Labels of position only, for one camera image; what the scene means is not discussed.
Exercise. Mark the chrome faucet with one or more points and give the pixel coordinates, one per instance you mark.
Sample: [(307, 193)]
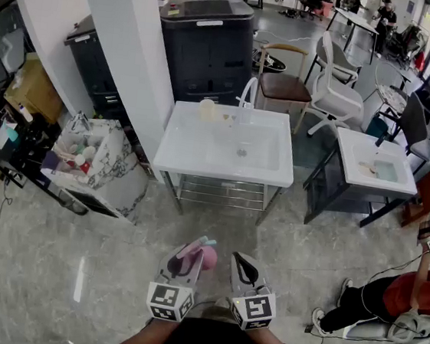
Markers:
[(80, 121), (245, 109)]

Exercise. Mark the white sink table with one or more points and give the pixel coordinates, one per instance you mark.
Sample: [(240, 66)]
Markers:
[(186, 152)]

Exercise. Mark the cardboard box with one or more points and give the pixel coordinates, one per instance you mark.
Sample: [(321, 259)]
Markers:
[(35, 89)]

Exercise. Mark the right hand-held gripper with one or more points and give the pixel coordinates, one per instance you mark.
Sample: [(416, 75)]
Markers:
[(257, 311)]

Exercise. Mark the small yellow item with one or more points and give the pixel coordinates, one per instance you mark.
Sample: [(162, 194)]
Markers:
[(226, 119)]

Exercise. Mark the large black machine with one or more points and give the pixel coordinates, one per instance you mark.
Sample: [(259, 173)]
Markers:
[(205, 50)]

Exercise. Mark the marble cabinet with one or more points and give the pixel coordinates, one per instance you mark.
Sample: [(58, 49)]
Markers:
[(119, 164)]

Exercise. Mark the teal bin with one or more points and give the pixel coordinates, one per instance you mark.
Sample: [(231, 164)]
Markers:
[(377, 127)]

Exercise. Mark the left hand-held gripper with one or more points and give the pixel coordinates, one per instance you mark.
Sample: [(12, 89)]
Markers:
[(169, 301)]

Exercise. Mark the brown wooden chair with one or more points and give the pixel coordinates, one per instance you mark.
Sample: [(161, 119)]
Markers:
[(282, 86)]

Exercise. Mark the beige cup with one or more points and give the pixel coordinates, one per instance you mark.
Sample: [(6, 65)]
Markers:
[(207, 110)]

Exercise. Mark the black faucet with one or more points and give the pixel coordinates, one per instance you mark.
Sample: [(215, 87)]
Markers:
[(379, 140)]

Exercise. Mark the small black cabinet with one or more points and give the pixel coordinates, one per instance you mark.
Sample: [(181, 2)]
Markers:
[(92, 64)]

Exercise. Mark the black pushchair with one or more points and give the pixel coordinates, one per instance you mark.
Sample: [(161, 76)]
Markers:
[(407, 43)]

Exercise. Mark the white office chair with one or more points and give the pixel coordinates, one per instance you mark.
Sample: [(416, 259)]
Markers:
[(339, 98)]

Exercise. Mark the dark grey chair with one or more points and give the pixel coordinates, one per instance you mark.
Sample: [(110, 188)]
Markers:
[(417, 121)]

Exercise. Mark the white washbasin on black stand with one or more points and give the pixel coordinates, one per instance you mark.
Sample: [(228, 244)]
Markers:
[(345, 159)]

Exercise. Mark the round marble side table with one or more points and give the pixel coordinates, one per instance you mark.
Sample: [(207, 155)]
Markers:
[(393, 99)]

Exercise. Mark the metal sink drain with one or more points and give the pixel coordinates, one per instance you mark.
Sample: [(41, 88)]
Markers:
[(242, 152)]

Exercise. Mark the black cluttered desk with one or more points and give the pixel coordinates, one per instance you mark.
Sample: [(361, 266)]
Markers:
[(27, 161)]

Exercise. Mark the person's left forearm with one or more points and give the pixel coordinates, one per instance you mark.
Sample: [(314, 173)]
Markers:
[(150, 333)]

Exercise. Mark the long white desk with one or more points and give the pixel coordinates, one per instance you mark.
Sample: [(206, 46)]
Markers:
[(357, 21)]

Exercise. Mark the group of colourful cups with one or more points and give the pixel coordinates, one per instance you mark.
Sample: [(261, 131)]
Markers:
[(79, 157)]

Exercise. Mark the small glass item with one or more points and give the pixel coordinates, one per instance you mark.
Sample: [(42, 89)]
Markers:
[(232, 119)]

